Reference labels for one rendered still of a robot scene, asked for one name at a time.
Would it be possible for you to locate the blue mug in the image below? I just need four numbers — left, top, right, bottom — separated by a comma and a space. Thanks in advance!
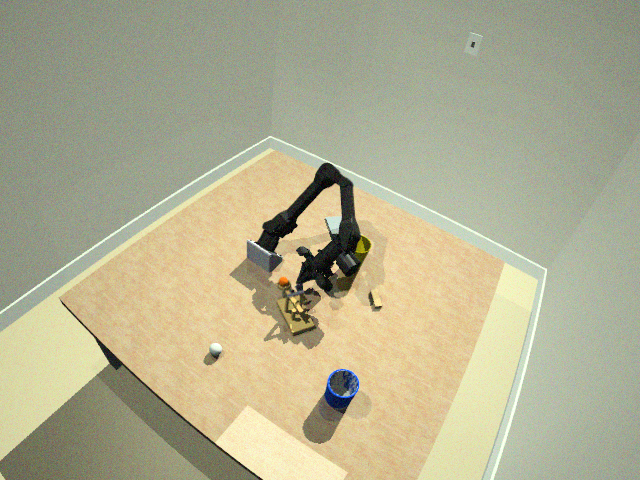
325, 369, 359, 410

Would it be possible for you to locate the yellow cup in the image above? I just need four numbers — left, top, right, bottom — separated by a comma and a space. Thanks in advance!
354, 235, 372, 270

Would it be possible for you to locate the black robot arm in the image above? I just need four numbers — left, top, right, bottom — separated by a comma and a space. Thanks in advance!
255, 163, 362, 277

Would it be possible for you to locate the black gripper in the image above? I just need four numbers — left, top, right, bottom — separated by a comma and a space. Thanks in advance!
296, 246, 334, 292

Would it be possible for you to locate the small white ball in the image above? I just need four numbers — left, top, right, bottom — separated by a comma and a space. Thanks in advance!
209, 343, 222, 356

